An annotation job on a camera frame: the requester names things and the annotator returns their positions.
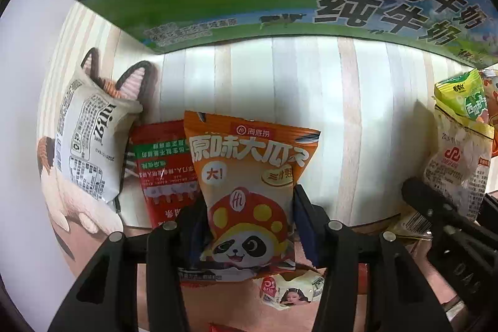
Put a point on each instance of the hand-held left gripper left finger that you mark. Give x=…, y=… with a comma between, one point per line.
x=193, y=234

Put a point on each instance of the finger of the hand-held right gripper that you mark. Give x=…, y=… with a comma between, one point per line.
x=424, y=198

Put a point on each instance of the small portrait snack packet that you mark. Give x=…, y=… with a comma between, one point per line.
x=291, y=291

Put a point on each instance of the green snack packet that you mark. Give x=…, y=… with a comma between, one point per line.
x=463, y=94

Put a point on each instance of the orange panda snack packet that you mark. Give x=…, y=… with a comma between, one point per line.
x=249, y=176

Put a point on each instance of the white red logo snack packet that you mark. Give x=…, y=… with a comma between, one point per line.
x=455, y=164

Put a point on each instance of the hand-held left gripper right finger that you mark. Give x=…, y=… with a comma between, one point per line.
x=305, y=227

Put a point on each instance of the striped cat printed blanket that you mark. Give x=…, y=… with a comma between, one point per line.
x=280, y=102

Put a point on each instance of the pale yellow snack packet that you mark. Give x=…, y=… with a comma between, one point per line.
x=408, y=225

